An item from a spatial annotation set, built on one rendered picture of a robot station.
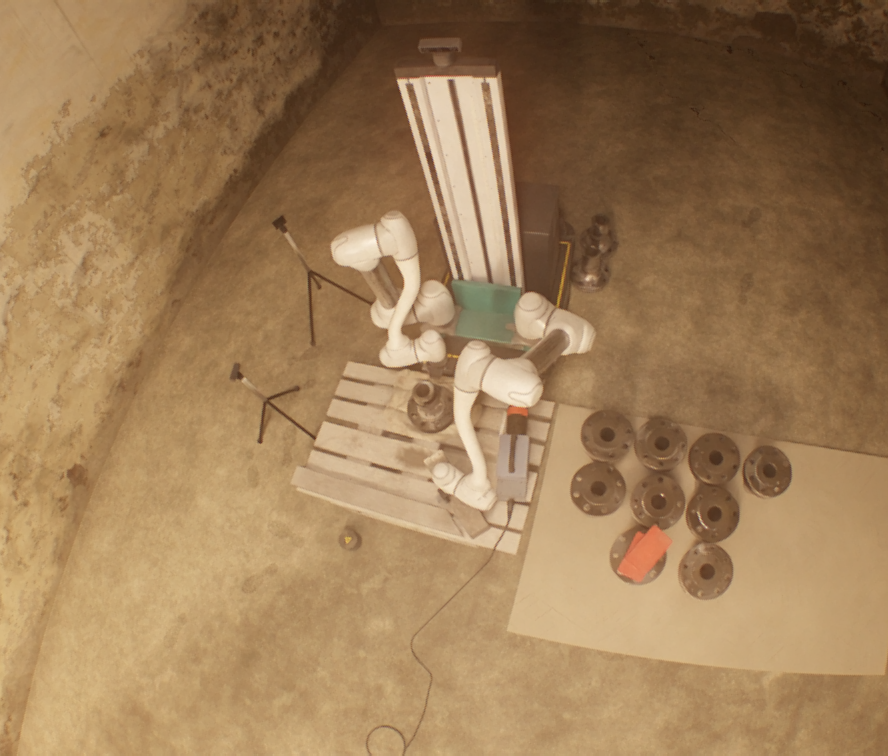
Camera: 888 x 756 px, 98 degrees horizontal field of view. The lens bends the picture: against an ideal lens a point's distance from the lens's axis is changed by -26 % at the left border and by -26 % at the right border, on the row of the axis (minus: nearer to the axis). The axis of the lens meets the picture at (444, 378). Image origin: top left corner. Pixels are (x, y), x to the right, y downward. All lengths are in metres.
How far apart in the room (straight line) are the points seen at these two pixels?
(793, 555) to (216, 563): 3.16
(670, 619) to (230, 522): 2.45
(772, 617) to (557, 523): 1.23
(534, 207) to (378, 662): 2.34
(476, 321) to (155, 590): 2.51
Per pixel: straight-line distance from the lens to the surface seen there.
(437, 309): 2.45
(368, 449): 2.75
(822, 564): 2.98
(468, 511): 2.44
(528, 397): 1.78
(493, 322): 2.60
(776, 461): 2.70
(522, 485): 2.42
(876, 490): 3.27
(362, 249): 1.97
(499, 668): 2.61
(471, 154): 1.99
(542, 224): 2.42
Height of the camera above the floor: 2.59
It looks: 61 degrees down
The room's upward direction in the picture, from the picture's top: 22 degrees counter-clockwise
